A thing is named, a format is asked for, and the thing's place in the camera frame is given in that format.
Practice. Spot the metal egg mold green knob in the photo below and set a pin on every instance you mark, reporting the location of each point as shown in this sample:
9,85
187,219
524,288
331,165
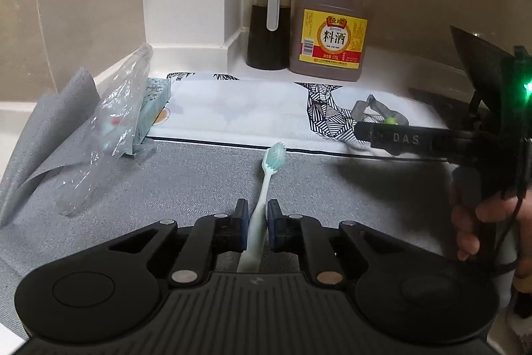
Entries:
376,105

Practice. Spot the small teal printed box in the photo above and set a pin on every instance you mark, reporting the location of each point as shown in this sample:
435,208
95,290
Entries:
156,101

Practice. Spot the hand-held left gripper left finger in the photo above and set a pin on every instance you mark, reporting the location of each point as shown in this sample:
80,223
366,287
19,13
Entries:
240,226

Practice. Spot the dark sauce dispenser bottle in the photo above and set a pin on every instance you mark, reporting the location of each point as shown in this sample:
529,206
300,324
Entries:
266,43

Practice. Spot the cooking wine jug yellow label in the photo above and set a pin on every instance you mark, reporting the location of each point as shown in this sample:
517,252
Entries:
332,39

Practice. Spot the clear plastic bag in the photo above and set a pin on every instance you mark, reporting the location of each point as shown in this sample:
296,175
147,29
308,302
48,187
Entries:
116,109

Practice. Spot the person's right hand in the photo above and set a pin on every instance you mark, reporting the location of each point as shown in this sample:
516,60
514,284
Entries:
467,234

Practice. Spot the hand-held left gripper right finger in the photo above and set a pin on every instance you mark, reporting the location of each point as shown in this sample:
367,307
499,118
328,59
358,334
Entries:
274,226

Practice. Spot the grey fabric mat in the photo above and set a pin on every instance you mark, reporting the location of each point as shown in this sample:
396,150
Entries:
166,180

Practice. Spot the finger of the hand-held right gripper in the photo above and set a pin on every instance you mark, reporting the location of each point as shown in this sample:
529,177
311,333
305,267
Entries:
399,138

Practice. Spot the mint green toothbrush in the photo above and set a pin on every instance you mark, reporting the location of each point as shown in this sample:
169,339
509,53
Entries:
272,163

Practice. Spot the white mat geometric deer print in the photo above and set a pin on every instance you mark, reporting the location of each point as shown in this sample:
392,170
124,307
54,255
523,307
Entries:
249,109

